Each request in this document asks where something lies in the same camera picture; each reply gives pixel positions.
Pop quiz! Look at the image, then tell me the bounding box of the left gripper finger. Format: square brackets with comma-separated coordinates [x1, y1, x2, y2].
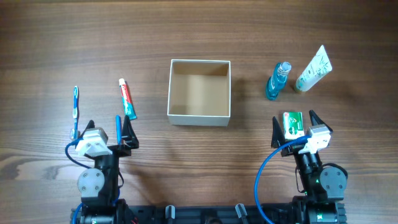
[121, 115, 139, 147]
[84, 120, 95, 132]

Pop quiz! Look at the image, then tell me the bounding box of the blue disposable razor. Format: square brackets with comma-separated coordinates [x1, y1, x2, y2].
[115, 115, 122, 144]

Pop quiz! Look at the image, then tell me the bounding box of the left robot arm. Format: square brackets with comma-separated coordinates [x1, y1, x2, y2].
[65, 116, 139, 224]

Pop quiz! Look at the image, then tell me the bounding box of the red green toothpaste tube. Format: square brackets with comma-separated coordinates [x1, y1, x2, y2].
[119, 78, 137, 120]

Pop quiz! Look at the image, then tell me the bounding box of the left blue cable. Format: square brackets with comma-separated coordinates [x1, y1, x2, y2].
[64, 136, 94, 224]

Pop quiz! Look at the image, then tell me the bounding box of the white open cardboard box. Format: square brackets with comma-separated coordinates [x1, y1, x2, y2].
[167, 59, 231, 126]

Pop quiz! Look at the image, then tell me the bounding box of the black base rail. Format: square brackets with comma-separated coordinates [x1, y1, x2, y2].
[124, 203, 306, 224]

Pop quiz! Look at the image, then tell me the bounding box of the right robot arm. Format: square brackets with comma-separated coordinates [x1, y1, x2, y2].
[262, 110, 348, 223]

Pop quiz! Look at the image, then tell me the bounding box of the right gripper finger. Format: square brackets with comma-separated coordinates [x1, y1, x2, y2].
[309, 110, 325, 126]
[271, 116, 286, 148]

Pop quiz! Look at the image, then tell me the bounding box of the green soap box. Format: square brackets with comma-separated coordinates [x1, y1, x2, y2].
[282, 112, 305, 140]

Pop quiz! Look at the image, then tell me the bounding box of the white lotion tube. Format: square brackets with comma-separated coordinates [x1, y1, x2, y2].
[294, 45, 333, 93]

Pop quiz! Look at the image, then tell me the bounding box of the blue mouthwash bottle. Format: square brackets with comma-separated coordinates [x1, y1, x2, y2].
[265, 62, 292, 101]

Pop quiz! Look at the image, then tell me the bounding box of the blue white toothbrush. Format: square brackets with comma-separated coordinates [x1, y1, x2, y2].
[70, 86, 79, 141]

